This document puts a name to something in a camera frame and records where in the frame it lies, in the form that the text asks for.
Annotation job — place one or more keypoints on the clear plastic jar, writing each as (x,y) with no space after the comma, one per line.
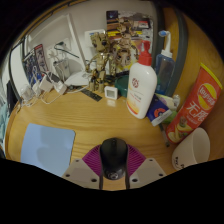
(26,93)

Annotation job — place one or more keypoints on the white mug with face print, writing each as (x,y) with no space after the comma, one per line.
(191,150)

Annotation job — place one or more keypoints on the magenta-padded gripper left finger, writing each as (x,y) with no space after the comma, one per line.
(90,160)

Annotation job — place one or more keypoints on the small blue box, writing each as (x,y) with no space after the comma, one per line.
(158,111)

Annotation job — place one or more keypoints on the small white power adapter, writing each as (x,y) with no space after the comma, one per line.
(36,88)

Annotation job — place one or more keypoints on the metal cup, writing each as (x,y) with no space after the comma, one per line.
(62,69)

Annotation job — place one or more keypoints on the white wall panel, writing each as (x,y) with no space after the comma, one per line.
(91,36)

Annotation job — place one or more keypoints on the colourful picture box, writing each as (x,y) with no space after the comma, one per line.
(140,23)

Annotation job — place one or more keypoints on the black bag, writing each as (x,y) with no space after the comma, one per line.
(10,96)

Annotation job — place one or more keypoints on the white power strip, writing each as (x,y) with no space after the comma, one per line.
(60,87)

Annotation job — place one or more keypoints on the large white power adapter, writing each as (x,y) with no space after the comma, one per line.
(46,84)

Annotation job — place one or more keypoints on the white lotion bottle red pump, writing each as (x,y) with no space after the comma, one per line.
(141,90)

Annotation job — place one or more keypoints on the white wall socket black plug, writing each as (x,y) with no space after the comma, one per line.
(61,46)

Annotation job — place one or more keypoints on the black flat strip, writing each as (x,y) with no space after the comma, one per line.
(91,95)

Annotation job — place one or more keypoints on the small white square clock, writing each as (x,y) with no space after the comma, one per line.
(111,92)

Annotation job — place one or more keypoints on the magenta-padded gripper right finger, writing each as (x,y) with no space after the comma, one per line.
(136,160)

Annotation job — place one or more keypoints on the blue model kit box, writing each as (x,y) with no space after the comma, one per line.
(35,65)

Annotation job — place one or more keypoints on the black computer mouse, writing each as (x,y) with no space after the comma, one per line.
(114,158)

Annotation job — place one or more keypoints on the tan tree figure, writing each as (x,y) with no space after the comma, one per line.
(100,60)

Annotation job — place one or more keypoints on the light blue mouse pad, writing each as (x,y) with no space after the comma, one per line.
(46,146)

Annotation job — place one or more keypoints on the red orange chips can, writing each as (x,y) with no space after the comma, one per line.
(196,106)

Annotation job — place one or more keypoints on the dark green round container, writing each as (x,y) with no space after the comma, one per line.
(122,86)

